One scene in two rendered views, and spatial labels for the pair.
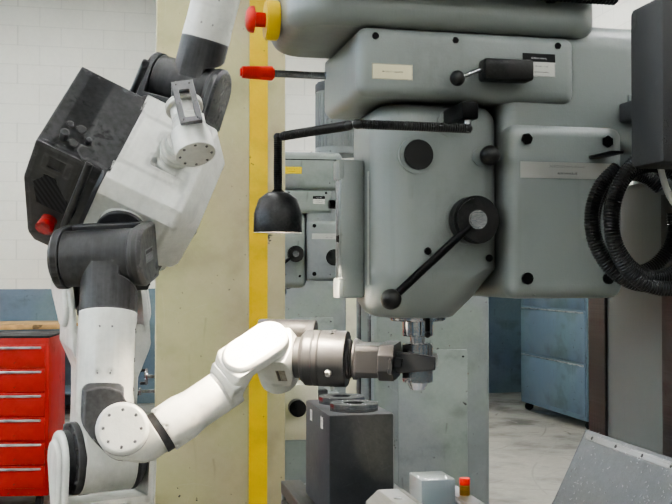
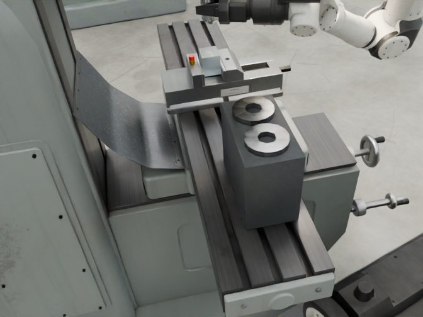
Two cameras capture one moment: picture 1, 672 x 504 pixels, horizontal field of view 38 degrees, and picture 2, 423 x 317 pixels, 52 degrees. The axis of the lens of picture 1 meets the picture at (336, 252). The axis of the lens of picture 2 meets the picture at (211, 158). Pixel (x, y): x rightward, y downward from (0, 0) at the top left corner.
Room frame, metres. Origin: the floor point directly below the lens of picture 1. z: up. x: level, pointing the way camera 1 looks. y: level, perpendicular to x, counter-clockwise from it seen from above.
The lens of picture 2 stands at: (2.57, -0.07, 1.68)
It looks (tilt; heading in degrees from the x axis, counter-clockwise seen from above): 42 degrees down; 185
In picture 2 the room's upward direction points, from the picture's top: 5 degrees counter-clockwise
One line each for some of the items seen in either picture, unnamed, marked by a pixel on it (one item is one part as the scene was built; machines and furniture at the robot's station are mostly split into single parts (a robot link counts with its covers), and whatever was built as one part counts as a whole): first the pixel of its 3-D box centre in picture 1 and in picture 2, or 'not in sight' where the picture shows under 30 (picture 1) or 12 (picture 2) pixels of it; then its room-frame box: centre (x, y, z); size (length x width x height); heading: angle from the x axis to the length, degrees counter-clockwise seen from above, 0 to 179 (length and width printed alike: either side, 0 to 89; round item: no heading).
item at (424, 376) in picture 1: (417, 365); (210, 7); (1.52, -0.13, 1.23); 0.05 x 0.05 x 0.05
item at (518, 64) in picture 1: (488, 74); not in sight; (1.40, -0.22, 1.66); 0.12 x 0.04 x 0.04; 103
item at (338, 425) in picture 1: (347, 452); (259, 158); (1.86, -0.02, 1.04); 0.22 x 0.12 x 0.20; 13
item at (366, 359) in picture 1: (359, 360); (247, 6); (1.54, -0.04, 1.24); 0.13 x 0.12 x 0.10; 170
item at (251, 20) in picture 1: (256, 19); not in sight; (1.46, 0.12, 1.76); 0.04 x 0.03 x 0.04; 13
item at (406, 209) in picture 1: (420, 213); not in sight; (1.52, -0.13, 1.47); 0.21 x 0.19 x 0.32; 13
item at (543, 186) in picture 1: (534, 215); not in sight; (1.56, -0.32, 1.47); 0.24 x 0.19 x 0.26; 13
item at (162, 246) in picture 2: not in sight; (230, 215); (1.51, -0.10, 0.44); 0.80 x 0.30 x 0.60; 103
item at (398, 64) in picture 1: (443, 80); not in sight; (1.53, -0.17, 1.68); 0.34 x 0.24 x 0.10; 103
